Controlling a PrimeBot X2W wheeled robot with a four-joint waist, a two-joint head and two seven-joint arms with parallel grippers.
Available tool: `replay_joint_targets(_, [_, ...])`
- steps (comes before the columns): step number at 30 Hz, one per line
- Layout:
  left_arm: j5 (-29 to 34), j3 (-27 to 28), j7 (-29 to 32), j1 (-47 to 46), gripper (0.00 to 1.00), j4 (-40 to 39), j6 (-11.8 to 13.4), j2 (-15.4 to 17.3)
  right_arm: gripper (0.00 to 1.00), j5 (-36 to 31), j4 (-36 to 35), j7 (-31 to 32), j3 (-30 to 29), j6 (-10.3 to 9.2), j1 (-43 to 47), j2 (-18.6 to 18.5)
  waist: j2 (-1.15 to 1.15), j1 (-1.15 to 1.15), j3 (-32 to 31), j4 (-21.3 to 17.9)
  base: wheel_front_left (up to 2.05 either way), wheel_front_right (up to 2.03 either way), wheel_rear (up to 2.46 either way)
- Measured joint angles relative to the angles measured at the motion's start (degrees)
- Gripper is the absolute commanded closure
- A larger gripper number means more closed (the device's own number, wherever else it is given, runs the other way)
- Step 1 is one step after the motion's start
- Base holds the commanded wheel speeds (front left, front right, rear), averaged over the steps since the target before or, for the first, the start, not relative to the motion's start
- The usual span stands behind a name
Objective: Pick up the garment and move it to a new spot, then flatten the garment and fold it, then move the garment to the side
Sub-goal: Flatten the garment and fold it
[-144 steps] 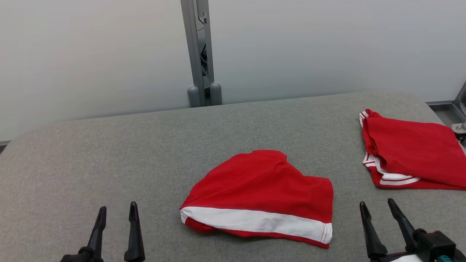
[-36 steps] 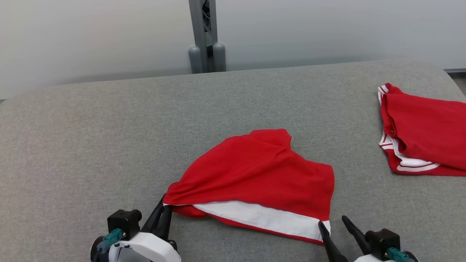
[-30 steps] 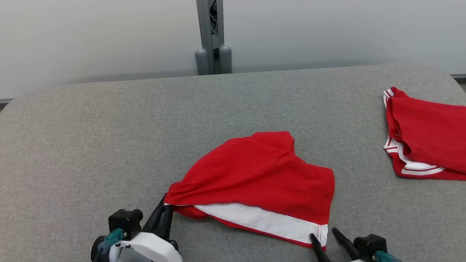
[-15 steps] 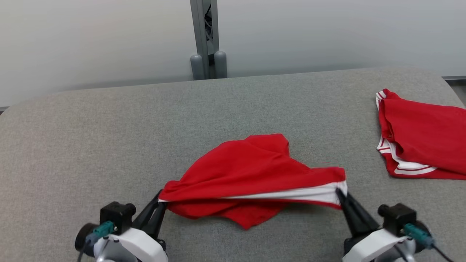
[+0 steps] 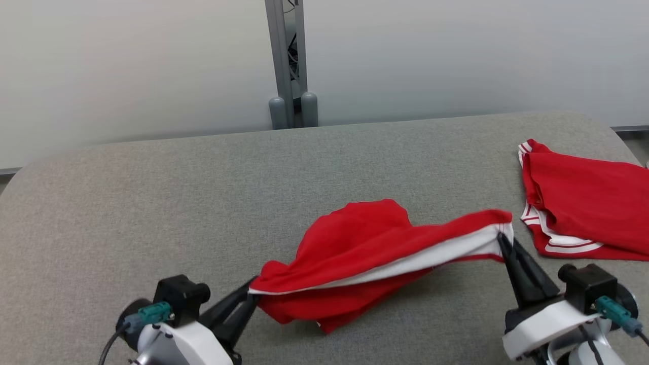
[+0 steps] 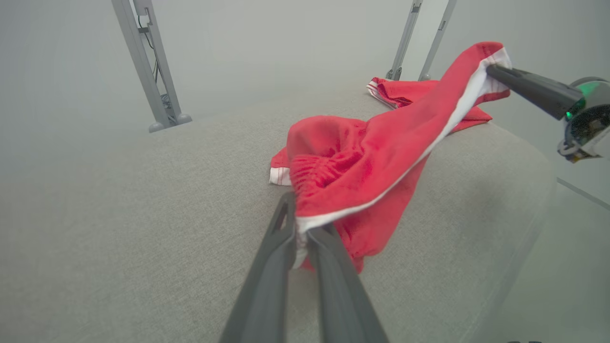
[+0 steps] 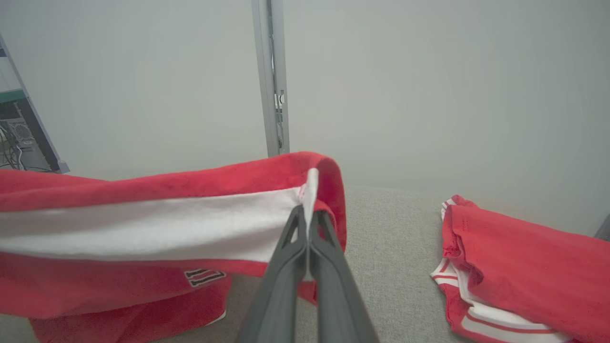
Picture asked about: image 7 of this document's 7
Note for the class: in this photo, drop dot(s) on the grey metal frame base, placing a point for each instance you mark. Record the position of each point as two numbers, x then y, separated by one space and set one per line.
604 231

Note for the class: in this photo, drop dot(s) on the metal equipment rack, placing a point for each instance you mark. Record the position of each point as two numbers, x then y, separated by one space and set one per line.
24 138

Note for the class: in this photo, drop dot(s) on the red white sports shirt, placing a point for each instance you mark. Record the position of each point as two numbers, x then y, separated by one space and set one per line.
524 267

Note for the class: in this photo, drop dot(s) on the grey metal partition post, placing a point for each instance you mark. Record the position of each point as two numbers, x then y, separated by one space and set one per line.
267 71

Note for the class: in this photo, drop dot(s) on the red shorts white stripe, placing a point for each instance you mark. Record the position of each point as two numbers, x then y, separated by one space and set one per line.
143 228

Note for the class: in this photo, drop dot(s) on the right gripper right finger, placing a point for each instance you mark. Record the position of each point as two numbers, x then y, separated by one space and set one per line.
338 305

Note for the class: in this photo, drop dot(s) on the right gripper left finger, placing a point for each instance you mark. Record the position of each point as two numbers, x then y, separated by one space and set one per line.
281 295

